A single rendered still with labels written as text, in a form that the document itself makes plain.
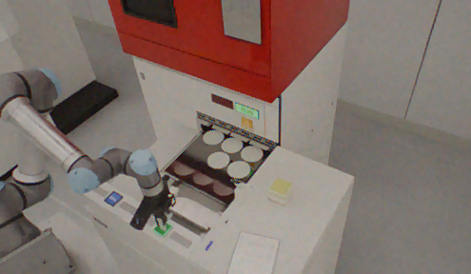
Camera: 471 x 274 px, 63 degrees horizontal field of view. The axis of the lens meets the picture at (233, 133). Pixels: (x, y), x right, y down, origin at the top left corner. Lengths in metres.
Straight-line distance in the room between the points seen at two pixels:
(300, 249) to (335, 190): 0.29
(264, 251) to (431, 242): 1.52
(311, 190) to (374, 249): 1.11
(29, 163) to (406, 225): 2.14
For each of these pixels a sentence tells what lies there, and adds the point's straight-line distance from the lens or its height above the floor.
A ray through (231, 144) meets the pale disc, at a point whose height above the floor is 0.90.
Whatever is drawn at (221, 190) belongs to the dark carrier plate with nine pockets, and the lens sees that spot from 1.61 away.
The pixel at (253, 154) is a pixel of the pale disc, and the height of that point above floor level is 0.90.
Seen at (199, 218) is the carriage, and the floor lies 0.88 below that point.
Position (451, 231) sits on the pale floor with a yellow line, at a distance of 2.78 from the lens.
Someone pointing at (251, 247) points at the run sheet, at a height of 0.97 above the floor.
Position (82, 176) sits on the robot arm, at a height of 1.38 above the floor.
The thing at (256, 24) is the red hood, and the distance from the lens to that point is 1.31.
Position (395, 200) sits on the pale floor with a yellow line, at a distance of 2.81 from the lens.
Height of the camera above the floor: 2.15
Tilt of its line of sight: 43 degrees down
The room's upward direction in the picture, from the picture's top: 6 degrees counter-clockwise
